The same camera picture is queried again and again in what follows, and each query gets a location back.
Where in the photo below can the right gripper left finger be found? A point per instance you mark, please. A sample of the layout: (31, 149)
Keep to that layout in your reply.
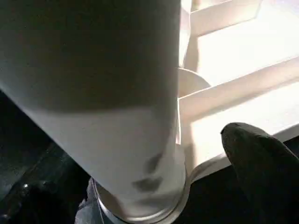
(42, 191)

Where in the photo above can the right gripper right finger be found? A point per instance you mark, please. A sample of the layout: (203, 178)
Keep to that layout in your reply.
(271, 177)

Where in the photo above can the white plastic table leg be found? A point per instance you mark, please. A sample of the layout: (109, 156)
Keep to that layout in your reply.
(93, 70)

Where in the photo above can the white plastic table top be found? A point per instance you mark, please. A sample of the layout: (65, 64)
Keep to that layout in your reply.
(243, 46)

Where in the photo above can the black work mat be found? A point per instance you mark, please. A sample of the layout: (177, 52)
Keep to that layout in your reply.
(14, 135)

